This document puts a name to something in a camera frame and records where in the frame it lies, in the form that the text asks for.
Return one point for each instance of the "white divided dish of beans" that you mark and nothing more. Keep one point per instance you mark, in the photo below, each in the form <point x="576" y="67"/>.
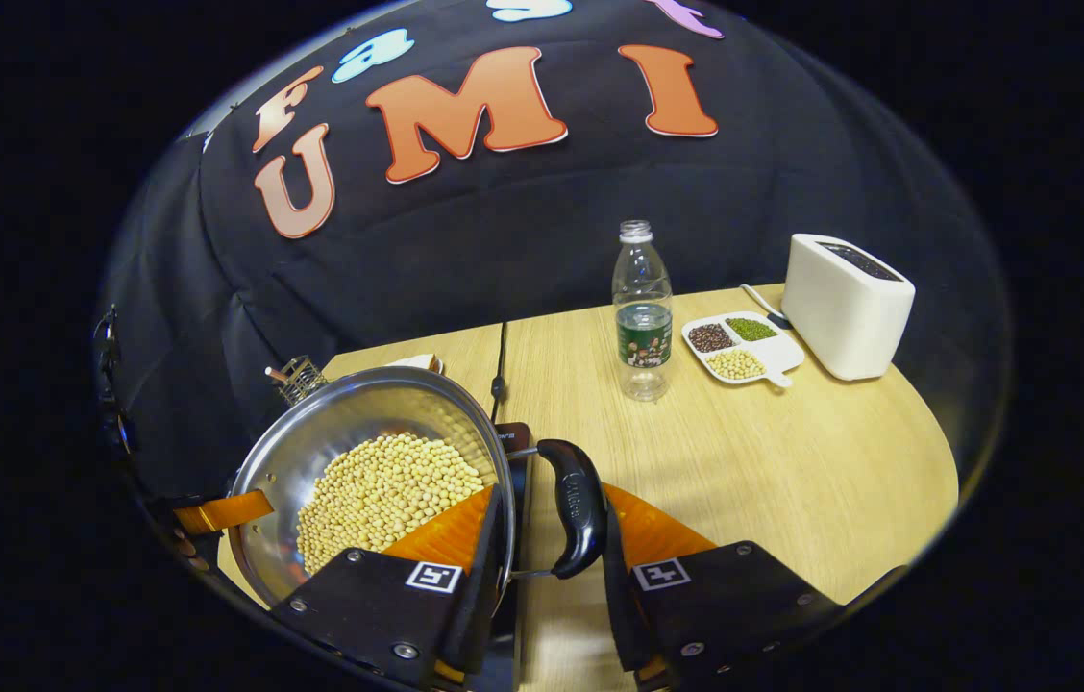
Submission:
<point x="744" y="351"/>

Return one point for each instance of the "pile of yellow soybeans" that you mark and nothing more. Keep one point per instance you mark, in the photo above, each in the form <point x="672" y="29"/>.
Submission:
<point x="379" y="490"/>

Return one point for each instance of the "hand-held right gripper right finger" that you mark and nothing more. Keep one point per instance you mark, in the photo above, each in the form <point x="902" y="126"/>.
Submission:
<point x="621" y="596"/>

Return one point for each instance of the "plate with sandwich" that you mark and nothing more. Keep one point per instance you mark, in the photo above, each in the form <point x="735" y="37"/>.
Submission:
<point x="419" y="362"/>

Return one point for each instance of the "black backdrop cloth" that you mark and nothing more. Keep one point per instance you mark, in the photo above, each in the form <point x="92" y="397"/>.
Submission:
<point x="504" y="240"/>

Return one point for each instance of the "white toaster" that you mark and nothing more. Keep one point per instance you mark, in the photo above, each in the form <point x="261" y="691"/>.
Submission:
<point x="840" y="308"/>

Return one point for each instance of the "black induction cooktop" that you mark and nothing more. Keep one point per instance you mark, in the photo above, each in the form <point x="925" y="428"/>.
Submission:
<point x="509" y="434"/>

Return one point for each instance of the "clear plastic water bottle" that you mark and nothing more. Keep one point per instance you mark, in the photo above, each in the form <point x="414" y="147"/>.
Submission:
<point x="643" y="327"/>

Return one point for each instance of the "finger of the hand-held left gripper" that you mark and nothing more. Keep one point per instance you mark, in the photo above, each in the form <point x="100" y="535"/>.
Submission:
<point x="225" y="511"/>

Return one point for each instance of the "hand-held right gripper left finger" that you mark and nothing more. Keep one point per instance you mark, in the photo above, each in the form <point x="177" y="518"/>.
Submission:
<point x="484" y="586"/>

